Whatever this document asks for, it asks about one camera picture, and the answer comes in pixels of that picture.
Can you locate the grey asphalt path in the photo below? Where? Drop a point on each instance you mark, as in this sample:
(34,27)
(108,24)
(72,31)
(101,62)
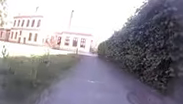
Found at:
(101,89)

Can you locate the tall chimney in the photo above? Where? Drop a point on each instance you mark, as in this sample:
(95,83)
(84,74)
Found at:
(71,18)

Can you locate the pale building with red trim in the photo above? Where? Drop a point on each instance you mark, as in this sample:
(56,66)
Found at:
(38,31)

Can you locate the tall dark green hedge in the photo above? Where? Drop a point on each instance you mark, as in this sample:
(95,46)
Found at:
(161,43)

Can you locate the round manhole cover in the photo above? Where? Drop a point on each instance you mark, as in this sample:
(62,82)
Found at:
(143,100)

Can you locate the weedy grass verge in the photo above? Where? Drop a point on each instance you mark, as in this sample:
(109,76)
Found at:
(19,74)

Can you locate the pale gravel yard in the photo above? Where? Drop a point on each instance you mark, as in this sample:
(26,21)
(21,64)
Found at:
(9,48)

